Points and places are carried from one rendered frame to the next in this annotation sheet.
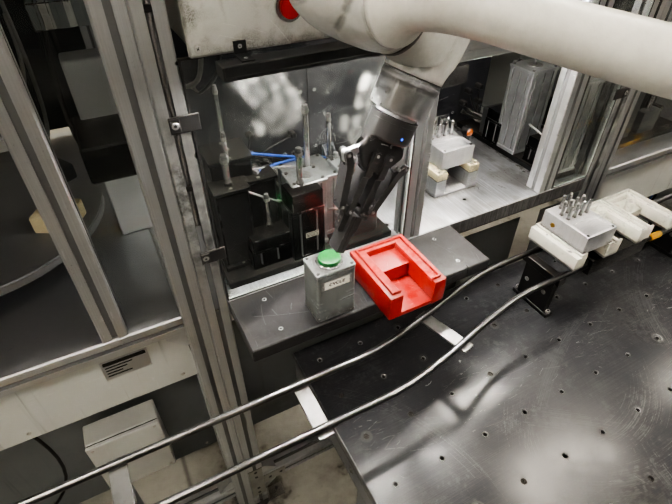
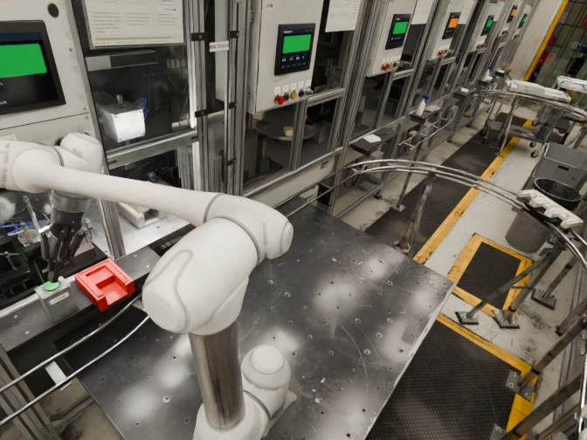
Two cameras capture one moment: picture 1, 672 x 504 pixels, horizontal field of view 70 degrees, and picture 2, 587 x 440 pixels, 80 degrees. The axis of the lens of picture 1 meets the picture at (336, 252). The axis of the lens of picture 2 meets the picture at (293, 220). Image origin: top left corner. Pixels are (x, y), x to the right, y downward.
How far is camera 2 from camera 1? 0.53 m
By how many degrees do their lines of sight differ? 23
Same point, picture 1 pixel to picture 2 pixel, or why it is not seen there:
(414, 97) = (72, 202)
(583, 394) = not seen: hidden behind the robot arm
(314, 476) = (100, 416)
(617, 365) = (248, 301)
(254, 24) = not seen: outside the picture
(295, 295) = (38, 309)
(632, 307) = (260, 268)
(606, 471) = not seen: hidden behind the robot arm
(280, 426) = (72, 392)
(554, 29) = (100, 191)
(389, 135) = (65, 221)
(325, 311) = (57, 315)
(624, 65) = (134, 202)
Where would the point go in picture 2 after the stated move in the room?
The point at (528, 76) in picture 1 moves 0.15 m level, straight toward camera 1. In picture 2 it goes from (185, 154) to (177, 169)
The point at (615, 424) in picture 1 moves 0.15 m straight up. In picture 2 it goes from (243, 333) to (245, 309)
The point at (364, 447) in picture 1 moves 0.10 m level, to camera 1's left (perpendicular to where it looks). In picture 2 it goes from (100, 386) to (66, 396)
